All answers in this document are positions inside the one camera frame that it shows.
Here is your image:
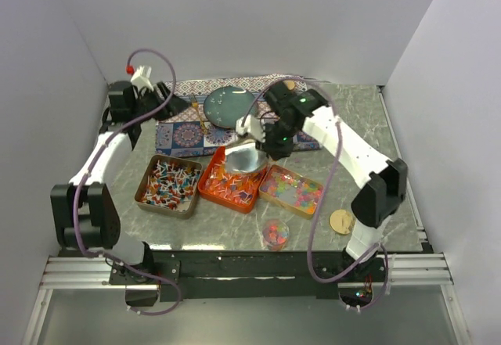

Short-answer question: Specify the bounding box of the orange tray of candies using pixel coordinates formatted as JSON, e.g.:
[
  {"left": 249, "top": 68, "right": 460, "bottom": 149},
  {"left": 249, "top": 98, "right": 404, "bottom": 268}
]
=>
[{"left": 197, "top": 146, "right": 268, "bottom": 214}]

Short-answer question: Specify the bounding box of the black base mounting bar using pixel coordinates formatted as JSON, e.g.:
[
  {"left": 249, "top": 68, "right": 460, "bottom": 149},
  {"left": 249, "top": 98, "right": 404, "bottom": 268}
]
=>
[{"left": 106, "top": 251, "right": 388, "bottom": 307}]

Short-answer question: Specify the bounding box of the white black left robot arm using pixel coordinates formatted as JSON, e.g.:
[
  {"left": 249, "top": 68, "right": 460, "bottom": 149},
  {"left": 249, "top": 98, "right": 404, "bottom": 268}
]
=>
[{"left": 50, "top": 81, "right": 189, "bottom": 284}]

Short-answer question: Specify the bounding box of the brown tin of lollipops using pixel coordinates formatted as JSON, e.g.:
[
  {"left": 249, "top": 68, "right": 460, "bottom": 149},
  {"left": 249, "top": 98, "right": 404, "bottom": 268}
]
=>
[{"left": 134, "top": 155, "right": 204, "bottom": 219}]

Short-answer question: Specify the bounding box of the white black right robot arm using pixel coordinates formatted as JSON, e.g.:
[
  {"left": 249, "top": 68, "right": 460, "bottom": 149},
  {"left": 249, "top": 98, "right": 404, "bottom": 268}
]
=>
[{"left": 258, "top": 80, "right": 408, "bottom": 282}]

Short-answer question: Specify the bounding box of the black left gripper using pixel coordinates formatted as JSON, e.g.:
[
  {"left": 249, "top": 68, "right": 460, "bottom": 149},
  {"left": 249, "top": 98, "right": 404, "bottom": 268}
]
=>
[{"left": 132, "top": 81, "right": 192, "bottom": 124}]

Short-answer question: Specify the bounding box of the clear plastic jar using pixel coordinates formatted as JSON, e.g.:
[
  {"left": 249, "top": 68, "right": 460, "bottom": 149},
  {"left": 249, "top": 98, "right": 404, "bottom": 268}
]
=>
[{"left": 261, "top": 219, "right": 290, "bottom": 251}]

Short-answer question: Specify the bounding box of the aluminium frame rail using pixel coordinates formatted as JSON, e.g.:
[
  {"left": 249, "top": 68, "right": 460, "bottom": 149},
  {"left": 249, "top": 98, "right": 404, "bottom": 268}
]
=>
[{"left": 39, "top": 257, "right": 157, "bottom": 290}]

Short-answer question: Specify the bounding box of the orange coffee cup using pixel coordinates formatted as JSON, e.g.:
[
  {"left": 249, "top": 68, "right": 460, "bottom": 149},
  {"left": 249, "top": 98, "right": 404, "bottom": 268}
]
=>
[{"left": 283, "top": 80, "right": 296, "bottom": 90}]

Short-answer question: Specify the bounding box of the teal ceramic plate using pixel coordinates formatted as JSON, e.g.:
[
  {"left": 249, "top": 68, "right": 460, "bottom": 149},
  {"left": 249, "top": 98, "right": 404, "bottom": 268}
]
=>
[{"left": 204, "top": 86, "right": 258, "bottom": 129}]

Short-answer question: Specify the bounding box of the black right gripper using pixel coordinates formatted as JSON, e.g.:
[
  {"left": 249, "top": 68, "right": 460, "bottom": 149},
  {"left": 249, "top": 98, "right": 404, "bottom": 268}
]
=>
[{"left": 255, "top": 119, "right": 298, "bottom": 162}]

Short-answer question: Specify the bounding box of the silver metal scoop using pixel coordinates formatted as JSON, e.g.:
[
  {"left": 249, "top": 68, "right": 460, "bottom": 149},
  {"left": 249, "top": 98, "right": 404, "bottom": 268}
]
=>
[{"left": 225, "top": 136, "right": 269, "bottom": 174}]

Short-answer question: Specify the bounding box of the gold fork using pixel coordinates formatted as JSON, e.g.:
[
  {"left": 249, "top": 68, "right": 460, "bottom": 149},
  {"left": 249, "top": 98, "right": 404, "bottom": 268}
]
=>
[{"left": 189, "top": 95, "right": 208, "bottom": 135}]

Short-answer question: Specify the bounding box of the gold tin of star candies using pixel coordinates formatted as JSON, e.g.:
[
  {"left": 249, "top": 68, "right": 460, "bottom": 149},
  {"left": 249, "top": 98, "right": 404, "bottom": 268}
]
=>
[{"left": 258, "top": 164, "right": 323, "bottom": 219}]

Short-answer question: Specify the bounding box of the gold round jar lid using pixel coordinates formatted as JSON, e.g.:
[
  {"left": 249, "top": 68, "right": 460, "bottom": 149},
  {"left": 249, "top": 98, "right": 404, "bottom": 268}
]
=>
[{"left": 329, "top": 209, "right": 355, "bottom": 235}]

